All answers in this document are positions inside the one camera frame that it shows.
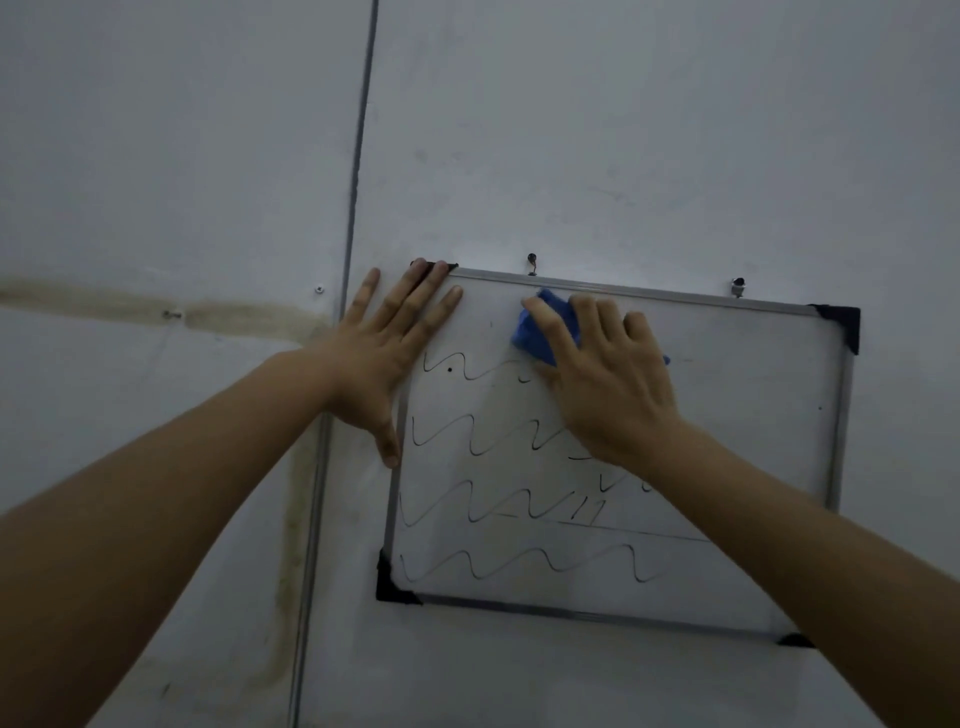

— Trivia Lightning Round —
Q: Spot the person's left hand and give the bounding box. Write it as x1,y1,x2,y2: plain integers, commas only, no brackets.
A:
300,258,465,471

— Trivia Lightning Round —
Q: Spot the whiteboard with metal frame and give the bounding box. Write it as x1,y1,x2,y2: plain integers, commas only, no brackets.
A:
375,259,862,650

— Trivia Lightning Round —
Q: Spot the person's right hand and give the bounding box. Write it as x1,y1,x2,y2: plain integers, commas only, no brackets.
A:
521,292,685,474

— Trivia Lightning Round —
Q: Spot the person's right forearm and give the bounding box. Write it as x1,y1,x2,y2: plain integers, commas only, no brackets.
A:
633,418,960,728

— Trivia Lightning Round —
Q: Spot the blue wiping cloth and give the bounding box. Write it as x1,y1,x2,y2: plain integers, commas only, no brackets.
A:
510,288,672,369

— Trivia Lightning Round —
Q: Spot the person's left forearm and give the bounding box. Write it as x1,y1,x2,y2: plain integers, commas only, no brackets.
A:
0,346,336,728

